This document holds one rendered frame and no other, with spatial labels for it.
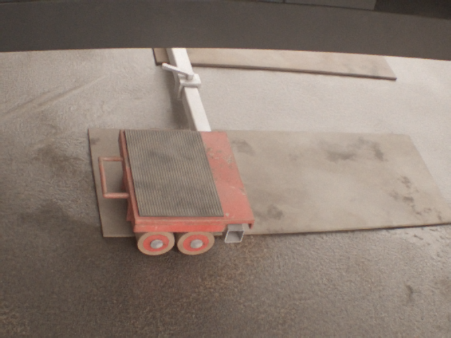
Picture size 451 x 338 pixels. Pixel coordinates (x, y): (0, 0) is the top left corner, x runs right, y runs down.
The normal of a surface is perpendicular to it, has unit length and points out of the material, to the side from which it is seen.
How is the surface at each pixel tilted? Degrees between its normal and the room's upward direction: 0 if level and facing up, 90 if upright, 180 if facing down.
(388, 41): 90
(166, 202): 0
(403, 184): 0
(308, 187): 0
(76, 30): 90
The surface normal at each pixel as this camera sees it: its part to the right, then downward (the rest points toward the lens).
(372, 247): 0.22, -0.73
